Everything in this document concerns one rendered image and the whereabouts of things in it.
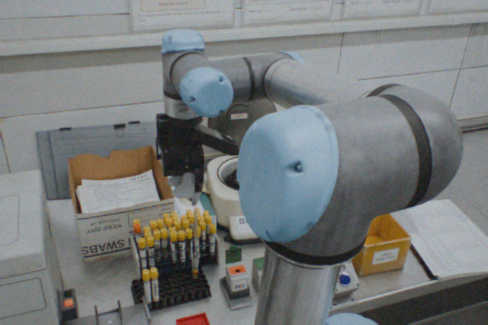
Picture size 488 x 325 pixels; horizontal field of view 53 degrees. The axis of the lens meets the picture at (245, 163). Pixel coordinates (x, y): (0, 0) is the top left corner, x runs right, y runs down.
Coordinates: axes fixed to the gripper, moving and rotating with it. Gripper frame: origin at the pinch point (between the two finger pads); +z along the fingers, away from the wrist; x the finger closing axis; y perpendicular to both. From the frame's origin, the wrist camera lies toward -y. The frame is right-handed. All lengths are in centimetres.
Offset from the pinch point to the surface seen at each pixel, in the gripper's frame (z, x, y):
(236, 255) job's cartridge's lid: 16.7, 2.6, -9.1
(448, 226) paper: 24, 1, -74
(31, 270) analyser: 0.2, 12.4, 32.3
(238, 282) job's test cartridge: 20.1, 7.5, -7.8
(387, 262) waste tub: 23, 10, -47
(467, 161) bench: 26, -29, -108
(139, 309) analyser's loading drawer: 22.0, 6.5, 14.4
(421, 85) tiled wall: 5, -51, -99
